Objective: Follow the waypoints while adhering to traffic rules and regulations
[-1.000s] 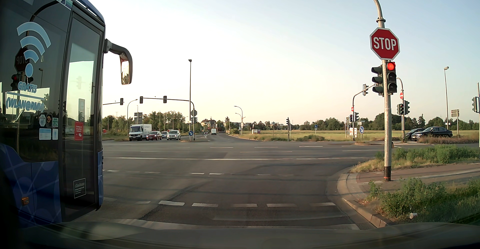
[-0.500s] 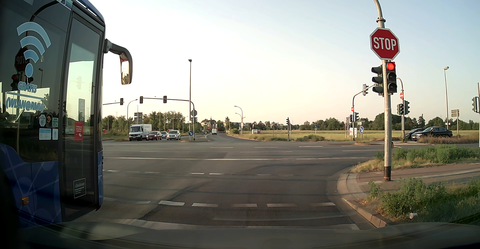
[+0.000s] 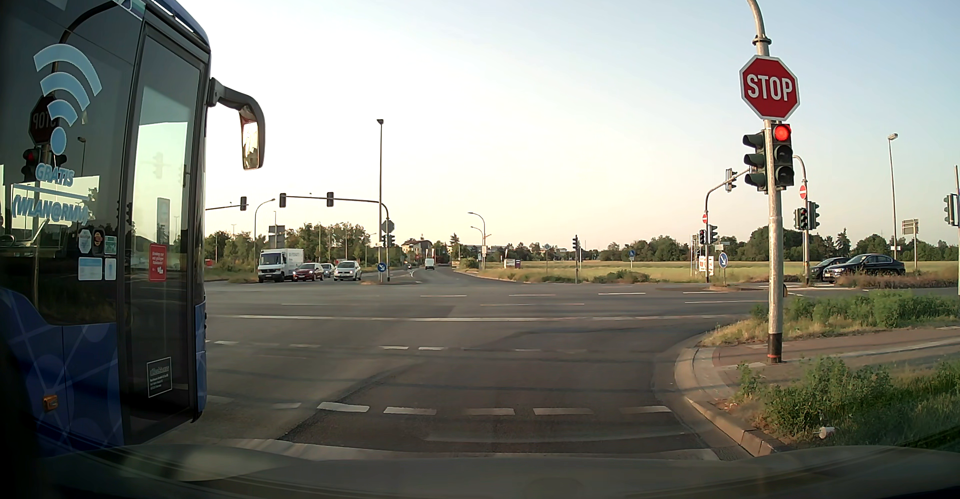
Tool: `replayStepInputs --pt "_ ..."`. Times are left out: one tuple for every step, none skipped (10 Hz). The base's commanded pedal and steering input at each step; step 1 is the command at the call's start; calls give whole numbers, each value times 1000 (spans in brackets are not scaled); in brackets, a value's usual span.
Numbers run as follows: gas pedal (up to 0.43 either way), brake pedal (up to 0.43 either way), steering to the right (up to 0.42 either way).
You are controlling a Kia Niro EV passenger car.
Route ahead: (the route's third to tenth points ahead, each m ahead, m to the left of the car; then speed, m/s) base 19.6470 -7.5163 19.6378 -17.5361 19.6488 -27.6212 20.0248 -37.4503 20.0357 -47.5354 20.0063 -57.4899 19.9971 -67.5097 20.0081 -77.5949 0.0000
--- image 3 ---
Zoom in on blue bus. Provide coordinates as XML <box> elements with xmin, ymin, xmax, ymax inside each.
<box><xmin>0</xmin><ymin>0</ymin><xmax>267</xmax><ymax>458</ymax></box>

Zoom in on black car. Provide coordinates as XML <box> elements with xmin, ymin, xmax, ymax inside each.
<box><xmin>822</xmin><ymin>253</ymin><xmax>907</xmax><ymax>282</ymax></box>

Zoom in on traffic light with no-entry sign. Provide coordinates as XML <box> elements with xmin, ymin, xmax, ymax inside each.
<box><xmin>792</xmin><ymin>155</ymin><xmax>822</xmax><ymax>285</ymax></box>

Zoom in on curved lamp post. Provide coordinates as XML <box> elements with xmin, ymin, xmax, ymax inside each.
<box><xmin>252</xmin><ymin>197</ymin><xmax>278</xmax><ymax>267</ymax></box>

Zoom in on row of trees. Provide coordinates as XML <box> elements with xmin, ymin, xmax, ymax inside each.
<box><xmin>495</xmin><ymin>226</ymin><xmax>960</xmax><ymax>263</ymax></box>

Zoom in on grey asphalt road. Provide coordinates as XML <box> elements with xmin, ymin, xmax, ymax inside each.
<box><xmin>153</xmin><ymin>265</ymin><xmax>960</xmax><ymax>461</ymax></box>

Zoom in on dry grass field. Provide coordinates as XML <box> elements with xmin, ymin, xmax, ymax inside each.
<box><xmin>480</xmin><ymin>259</ymin><xmax>960</xmax><ymax>285</ymax></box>

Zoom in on road sign on post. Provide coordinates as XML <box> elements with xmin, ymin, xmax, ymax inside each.
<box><xmin>901</xmin><ymin>218</ymin><xmax>921</xmax><ymax>271</ymax></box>

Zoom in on road markings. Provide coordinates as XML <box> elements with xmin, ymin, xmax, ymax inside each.
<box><xmin>206</xmin><ymin>268</ymin><xmax>864</xmax><ymax>461</ymax></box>

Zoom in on grass verge with weeds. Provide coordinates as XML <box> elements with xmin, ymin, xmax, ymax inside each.
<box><xmin>701</xmin><ymin>290</ymin><xmax>960</xmax><ymax>452</ymax></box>

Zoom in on traffic light with stop sign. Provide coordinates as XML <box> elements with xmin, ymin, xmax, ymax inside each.
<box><xmin>502</xmin><ymin>0</ymin><xmax>801</xmax><ymax>365</ymax></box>

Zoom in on car's own bonnet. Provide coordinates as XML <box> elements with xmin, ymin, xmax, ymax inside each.
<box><xmin>30</xmin><ymin>442</ymin><xmax>960</xmax><ymax>499</ymax></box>

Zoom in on reddish paved path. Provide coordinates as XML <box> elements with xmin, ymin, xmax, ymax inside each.
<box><xmin>693</xmin><ymin>326</ymin><xmax>960</xmax><ymax>402</ymax></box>

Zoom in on group of trees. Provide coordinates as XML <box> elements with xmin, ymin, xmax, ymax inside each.
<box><xmin>204</xmin><ymin>221</ymin><xmax>410</xmax><ymax>269</ymax></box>

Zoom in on white lorry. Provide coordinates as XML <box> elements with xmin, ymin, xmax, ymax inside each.
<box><xmin>257</xmin><ymin>248</ymin><xmax>306</xmax><ymax>284</ymax></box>

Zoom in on double lamp post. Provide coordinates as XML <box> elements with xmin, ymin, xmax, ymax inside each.
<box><xmin>467</xmin><ymin>211</ymin><xmax>490</xmax><ymax>271</ymax></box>

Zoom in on tall lamp post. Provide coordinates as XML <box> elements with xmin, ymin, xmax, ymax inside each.
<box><xmin>375</xmin><ymin>118</ymin><xmax>386</xmax><ymax>284</ymax></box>

